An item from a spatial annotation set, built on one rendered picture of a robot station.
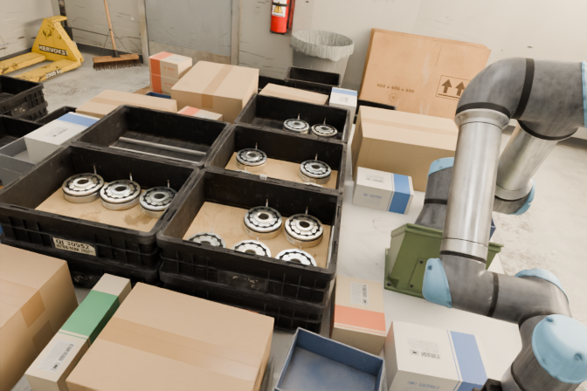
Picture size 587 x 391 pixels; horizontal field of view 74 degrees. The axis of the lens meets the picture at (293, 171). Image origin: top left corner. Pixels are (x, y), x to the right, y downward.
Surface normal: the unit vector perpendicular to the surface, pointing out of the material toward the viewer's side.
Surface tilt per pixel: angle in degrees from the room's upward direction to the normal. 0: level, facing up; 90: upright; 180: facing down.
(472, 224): 43
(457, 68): 80
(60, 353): 0
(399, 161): 90
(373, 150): 90
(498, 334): 0
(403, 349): 0
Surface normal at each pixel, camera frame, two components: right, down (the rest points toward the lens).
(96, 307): 0.11, -0.84
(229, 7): -0.22, 0.51
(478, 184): -0.15, -0.29
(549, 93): -0.33, 0.27
